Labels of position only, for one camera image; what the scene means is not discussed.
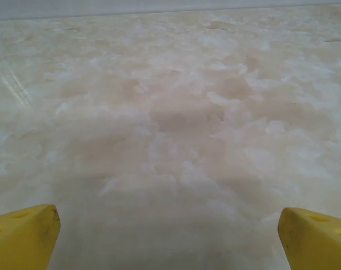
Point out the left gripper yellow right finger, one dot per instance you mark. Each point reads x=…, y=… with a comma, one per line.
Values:
x=314, y=244

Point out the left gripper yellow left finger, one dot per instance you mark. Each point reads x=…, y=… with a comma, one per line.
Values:
x=24, y=242

